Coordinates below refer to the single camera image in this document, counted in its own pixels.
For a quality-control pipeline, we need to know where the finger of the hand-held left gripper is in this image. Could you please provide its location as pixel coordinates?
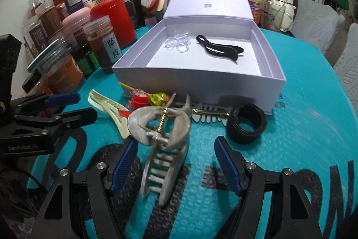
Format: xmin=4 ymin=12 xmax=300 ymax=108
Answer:
xmin=11 ymin=93 xmax=81 ymax=117
xmin=14 ymin=108 xmax=98 ymax=142

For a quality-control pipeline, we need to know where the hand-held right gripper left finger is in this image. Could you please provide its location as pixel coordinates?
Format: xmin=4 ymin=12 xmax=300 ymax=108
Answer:
xmin=29 ymin=137 xmax=139 ymax=239

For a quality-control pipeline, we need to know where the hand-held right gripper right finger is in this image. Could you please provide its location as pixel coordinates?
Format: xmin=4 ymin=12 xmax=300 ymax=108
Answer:
xmin=214 ymin=136 xmax=340 ymax=239

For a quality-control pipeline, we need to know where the cream hair clip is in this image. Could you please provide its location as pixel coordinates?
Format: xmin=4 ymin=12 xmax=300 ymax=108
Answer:
xmin=88 ymin=89 xmax=132 ymax=140

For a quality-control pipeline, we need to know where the black band roll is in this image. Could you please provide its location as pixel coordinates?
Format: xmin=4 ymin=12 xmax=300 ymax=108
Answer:
xmin=226 ymin=103 xmax=267 ymax=145

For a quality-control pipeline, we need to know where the red bow hair clip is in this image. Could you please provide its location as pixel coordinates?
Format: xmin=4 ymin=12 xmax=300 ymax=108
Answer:
xmin=127 ymin=89 xmax=149 ymax=110

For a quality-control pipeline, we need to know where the marbled claw hair clip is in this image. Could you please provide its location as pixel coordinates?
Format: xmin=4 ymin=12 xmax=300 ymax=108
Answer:
xmin=127 ymin=92 xmax=193 ymax=206

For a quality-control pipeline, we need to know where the lavender cardboard box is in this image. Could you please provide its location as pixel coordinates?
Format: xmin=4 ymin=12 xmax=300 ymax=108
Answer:
xmin=112 ymin=0 xmax=286 ymax=115

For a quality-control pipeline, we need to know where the metal lid clear jar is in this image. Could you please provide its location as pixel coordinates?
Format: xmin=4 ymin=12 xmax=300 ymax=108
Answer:
xmin=27 ymin=37 xmax=84 ymax=94

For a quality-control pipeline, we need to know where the small black jar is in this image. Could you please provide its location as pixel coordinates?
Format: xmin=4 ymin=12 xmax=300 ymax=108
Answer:
xmin=22 ymin=71 xmax=43 ymax=94

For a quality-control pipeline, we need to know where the small green jar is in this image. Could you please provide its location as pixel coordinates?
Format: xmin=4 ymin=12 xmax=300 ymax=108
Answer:
xmin=72 ymin=47 xmax=99 ymax=76

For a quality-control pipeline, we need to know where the yellow hair stick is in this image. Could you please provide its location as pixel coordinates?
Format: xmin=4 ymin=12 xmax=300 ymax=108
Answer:
xmin=118 ymin=82 xmax=137 ymax=93

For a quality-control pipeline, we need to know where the beige fishbone hair clip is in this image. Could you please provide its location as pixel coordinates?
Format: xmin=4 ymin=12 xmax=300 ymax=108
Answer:
xmin=192 ymin=104 xmax=234 ymax=123

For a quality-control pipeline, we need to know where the white label spice jar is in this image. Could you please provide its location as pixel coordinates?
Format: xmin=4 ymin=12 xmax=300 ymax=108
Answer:
xmin=83 ymin=16 xmax=124 ymax=74

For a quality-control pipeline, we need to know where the brown label clear jar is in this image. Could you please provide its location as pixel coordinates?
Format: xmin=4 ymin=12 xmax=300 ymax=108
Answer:
xmin=36 ymin=0 xmax=63 ymax=36
xmin=22 ymin=16 xmax=49 ymax=59

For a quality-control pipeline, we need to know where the yellow foil wrapped candy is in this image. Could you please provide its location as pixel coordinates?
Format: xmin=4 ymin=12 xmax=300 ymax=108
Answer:
xmin=149 ymin=91 xmax=171 ymax=107

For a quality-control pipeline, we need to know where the pink lidded canister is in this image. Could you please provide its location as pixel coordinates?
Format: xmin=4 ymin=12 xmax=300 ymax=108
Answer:
xmin=62 ymin=8 xmax=91 ymax=42

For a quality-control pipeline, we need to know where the red bottle cap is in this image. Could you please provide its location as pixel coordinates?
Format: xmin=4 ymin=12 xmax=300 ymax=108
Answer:
xmin=90 ymin=0 xmax=136 ymax=47

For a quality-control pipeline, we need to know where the teal bubble mat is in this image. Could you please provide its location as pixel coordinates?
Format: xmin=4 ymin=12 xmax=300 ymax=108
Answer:
xmin=26 ymin=23 xmax=358 ymax=239

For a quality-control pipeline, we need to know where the red content clear jar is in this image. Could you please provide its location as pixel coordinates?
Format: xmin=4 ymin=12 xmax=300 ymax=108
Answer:
xmin=28 ymin=0 xmax=47 ymax=15

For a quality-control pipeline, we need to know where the black hair clip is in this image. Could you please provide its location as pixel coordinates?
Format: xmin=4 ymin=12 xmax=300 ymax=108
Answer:
xmin=196 ymin=35 xmax=244 ymax=64

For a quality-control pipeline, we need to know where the clear hair clip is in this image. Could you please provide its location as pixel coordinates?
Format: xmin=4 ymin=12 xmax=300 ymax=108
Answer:
xmin=164 ymin=31 xmax=192 ymax=53

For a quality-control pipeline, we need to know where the grey leaf cushion chair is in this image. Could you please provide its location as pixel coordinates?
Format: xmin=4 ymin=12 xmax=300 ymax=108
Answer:
xmin=291 ymin=0 xmax=346 ymax=66
xmin=333 ymin=23 xmax=358 ymax=105

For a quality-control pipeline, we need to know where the glass mug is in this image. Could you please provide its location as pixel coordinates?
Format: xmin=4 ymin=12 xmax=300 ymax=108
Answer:
xmin=263 ymin=0 xmax=291 ymax=31

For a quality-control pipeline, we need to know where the instant noodle cup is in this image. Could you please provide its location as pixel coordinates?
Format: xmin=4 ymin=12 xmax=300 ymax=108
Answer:
xmin=246 ymin=0 xmax=265 ymax=28

